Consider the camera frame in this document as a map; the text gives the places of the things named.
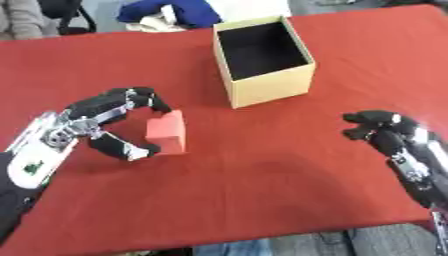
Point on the blue bag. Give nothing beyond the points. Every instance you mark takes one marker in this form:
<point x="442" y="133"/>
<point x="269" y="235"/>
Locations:
<point x="172" y="12"/>

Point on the black chair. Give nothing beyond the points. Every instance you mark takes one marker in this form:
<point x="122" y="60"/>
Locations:
<point x="67" y="15"/>

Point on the tan cardboard box black inside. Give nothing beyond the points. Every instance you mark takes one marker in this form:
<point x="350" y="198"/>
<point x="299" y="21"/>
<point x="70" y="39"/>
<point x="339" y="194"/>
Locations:
<point x="262" y="63"/>

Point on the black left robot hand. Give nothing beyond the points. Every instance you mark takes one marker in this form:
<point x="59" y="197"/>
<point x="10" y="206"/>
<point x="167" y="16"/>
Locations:
<point x="99" y="106"/>

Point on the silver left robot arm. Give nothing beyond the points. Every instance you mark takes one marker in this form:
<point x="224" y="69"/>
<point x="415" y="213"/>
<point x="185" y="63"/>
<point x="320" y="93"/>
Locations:
<point x="35" y="156"/>

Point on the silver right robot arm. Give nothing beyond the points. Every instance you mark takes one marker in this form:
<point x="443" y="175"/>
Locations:
<point x="423" y="166"/>

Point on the red block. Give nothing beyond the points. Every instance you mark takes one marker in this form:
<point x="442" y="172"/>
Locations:
<point x="168" y="132"/>

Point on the white cloth bundle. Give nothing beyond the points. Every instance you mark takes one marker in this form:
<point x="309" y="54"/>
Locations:
<point x="154" y="24"/>

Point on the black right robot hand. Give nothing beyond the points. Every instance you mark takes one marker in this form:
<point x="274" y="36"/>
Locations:
<point x="382" y="128"/>

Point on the person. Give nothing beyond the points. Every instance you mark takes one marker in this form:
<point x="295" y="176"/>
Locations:
<point x="20" y="18"/>

